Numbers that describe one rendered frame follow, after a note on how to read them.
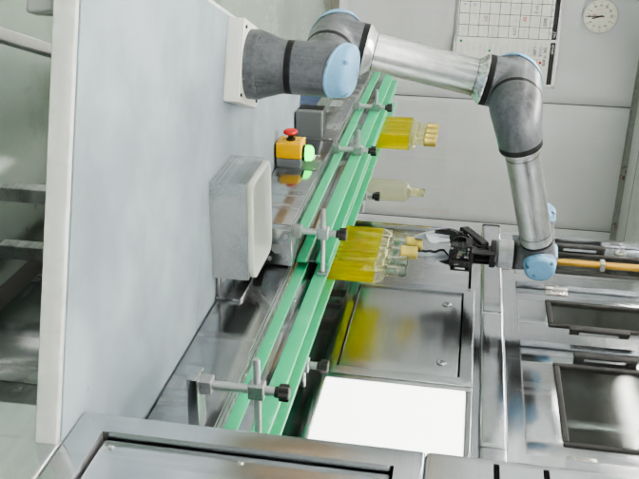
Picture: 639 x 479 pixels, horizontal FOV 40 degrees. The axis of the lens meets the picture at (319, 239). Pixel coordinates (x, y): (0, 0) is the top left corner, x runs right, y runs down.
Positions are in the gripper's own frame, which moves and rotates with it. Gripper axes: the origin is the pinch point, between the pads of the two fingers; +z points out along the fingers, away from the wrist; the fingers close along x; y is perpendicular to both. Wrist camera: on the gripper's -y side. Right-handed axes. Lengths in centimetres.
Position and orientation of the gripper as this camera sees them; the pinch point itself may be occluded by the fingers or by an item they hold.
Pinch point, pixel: (418, 243)
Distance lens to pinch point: 232.2
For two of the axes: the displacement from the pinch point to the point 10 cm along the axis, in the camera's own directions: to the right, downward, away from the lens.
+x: -0.1, 9.1, 4.1
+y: -1.7, 4.0, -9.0
